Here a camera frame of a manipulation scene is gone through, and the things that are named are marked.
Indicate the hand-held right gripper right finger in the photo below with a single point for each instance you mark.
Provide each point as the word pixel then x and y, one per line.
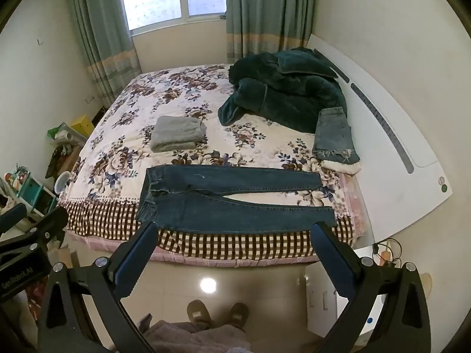
pixel 333 261

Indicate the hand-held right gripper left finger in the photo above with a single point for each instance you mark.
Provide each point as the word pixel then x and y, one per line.
pixel 136 261

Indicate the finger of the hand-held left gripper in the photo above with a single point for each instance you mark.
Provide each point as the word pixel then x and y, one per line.
pixel 14 215
pixel 48 228

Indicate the dark blue jeans pants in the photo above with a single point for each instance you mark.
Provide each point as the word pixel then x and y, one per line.
pixel 206 209

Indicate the grey folded pants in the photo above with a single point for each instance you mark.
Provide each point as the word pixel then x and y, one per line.
pixel 178 134

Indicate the white bedside cabinet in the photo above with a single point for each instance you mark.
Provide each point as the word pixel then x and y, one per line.
pixel 323 283

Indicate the teal shelf cart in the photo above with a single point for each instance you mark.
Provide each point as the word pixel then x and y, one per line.
pixel 35 191

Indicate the white waste bin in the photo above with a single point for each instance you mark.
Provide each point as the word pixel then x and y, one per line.
pixel 62 184

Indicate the white headboard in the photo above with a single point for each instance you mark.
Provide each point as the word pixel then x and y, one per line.
pixel 386 191

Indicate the green plastic bag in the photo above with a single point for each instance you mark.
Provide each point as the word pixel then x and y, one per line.
pixel 55 131

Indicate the white folded cloth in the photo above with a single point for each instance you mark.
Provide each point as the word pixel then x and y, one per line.
pixel 342 168

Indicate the person's pink clothing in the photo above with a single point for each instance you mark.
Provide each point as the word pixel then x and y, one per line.
pixel 191 338

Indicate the yellow box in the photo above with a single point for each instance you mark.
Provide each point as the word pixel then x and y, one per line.
pixel 84 125

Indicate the light blue folded jeans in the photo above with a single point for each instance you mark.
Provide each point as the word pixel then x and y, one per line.
pixel 333 132

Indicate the dark green plush blanket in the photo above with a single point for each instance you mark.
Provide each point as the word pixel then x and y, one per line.
pixel 287 95

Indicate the floral bedspread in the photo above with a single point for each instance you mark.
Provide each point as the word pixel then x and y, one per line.
pixel 176 92

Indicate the teal striped curtain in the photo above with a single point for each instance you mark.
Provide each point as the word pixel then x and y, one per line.
pixel 99 25
pixel 268 7

